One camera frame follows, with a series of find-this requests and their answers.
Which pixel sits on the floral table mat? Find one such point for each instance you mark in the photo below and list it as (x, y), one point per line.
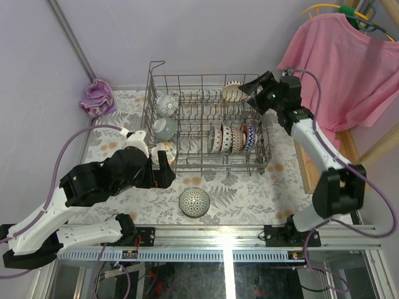
(261, 187)

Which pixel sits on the corner aluminium post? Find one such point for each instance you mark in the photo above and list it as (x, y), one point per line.
(67, 30)

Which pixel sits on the cream bowl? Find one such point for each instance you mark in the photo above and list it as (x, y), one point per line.
(231, 92)

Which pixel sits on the red diamond patterned bowl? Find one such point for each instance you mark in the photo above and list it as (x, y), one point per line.
(245, 128)

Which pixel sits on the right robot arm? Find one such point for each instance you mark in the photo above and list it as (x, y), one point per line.
(340, 189)

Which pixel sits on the yellow floral bowl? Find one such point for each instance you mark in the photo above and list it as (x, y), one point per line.
(168, 147)

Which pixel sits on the white wrist camera, left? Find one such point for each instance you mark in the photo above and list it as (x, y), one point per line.
(136, 139)

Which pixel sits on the aluminium frame rail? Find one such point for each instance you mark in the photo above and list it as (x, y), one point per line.
(207, 237)

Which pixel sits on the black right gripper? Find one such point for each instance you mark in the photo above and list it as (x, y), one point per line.
(252, 86)

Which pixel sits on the pink t-shirt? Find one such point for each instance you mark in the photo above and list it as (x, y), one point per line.
(354, 77)

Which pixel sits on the blue zigzag bowl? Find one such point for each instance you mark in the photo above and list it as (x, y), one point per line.
(251, 139)

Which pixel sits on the grey wire dish rack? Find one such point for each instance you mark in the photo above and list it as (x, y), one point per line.
(201, 106)

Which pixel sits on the green diamond patterned bowl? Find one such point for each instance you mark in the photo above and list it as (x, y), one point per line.
(210, 145)

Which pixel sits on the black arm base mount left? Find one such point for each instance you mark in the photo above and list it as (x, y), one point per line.
(145, 237)

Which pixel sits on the slotted cable duct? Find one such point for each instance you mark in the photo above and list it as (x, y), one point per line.
(155, 255)

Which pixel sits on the black patterned bowl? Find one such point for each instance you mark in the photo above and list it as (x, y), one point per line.
(194, 202)

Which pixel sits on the wooden tray frame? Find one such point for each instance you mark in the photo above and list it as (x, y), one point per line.
(308, 171)

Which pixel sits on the grey dotted bowl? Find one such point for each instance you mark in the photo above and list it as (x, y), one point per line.
(164, 129)

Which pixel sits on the yellow clothes hanger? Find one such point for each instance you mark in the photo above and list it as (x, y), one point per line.
(314, 10)

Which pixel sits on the white bowl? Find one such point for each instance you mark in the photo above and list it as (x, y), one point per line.
(218, 139)
(227, 139)

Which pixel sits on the brown lattice patterned bowl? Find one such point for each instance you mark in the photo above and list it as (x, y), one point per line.
(238, 140)

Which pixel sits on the purple crumpled cloth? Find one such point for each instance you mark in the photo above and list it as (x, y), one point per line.
(99, 100)

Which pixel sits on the teal clothes hanger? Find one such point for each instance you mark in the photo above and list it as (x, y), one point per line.
(361, 24)

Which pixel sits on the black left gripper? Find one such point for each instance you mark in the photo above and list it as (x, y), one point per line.
(153, 174)

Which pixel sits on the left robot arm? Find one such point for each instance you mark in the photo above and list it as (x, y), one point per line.
(43, 236)

